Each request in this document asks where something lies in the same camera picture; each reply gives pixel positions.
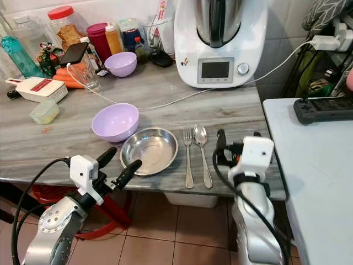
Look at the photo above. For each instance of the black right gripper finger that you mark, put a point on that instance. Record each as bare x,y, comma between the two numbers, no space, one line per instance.
257,133
221,146

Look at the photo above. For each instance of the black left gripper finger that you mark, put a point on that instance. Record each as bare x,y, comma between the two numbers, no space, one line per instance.
129,171
107,155

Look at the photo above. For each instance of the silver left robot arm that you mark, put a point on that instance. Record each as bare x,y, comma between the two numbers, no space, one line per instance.
58,226

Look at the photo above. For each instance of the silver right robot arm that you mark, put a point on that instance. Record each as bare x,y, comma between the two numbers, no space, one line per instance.
253,226

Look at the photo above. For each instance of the steel spoon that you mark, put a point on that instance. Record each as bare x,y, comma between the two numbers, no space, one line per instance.
200,135

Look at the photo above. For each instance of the stainless steel plate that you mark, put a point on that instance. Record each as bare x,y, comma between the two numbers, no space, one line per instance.
150,152

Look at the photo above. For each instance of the large purple bowl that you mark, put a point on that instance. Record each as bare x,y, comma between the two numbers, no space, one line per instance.
115,122

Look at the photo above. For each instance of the red plastic stool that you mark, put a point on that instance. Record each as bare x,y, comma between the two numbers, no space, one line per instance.
116,212

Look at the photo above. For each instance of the steel fork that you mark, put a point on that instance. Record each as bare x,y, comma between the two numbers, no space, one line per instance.
188,160

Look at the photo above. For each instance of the white plastic storage box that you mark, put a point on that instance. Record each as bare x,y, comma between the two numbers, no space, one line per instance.
190,199

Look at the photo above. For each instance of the small translucent green container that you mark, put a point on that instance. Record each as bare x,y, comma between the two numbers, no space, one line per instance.
44,112

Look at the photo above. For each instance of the green bag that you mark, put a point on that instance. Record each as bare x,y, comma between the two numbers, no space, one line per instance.
306,72

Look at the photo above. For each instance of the clear drinking glass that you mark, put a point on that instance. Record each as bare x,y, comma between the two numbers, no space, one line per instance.
90,76

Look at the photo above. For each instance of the white food processor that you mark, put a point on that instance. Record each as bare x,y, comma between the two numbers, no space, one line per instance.
220,61

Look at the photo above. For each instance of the orange carrot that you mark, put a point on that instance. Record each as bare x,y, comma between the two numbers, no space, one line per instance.
64,72
64,83

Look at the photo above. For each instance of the small purple bowl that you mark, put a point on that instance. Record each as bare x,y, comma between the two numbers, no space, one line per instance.
121,63

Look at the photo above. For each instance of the white grater with red blade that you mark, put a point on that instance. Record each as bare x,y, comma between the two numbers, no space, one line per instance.
39,88

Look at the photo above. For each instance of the black pouch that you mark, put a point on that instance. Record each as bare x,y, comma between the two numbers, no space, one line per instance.
162,58

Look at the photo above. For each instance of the black smartphone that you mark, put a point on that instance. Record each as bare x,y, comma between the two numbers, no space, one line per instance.
74,53

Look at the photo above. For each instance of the small dark green bottle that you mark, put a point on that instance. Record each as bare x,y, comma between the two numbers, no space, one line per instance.
141,51

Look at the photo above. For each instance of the white power adapter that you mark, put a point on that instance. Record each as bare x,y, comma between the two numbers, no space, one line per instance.
324,42

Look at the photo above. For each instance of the small flower bunch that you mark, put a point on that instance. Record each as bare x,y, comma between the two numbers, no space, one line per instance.
49,57

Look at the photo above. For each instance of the maroon tumbler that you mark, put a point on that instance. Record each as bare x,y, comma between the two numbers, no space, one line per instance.
99,41

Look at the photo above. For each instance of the orange sauce bottle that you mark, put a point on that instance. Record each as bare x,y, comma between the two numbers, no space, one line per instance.
113,40

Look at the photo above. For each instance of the teal water bottle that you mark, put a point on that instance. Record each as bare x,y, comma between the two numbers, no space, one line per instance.
20,57

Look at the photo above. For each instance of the jar with blue label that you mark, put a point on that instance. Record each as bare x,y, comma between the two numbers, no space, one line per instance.
130,34

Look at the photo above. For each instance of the clear utensil holder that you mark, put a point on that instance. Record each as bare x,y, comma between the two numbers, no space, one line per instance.
160,37

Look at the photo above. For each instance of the grey patterned cloth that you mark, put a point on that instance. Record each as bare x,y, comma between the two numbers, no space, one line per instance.
322,14

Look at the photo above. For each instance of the clear jar with red lid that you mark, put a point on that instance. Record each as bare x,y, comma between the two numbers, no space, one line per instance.
65,25

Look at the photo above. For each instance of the large clear plastic jar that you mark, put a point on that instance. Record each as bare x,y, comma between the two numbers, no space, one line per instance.
28,34

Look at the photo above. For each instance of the red white packet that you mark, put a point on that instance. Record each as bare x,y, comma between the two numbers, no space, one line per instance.
161,12

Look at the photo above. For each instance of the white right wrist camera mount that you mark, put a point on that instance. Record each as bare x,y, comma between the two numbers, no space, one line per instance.
256,154

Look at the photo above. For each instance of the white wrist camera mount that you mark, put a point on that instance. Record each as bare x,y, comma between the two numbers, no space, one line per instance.
83,171
256,154

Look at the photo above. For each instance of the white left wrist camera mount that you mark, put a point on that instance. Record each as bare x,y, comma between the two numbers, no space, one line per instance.
83,171

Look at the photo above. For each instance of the brown wooden table frame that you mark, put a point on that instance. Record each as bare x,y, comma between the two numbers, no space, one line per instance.
14,193

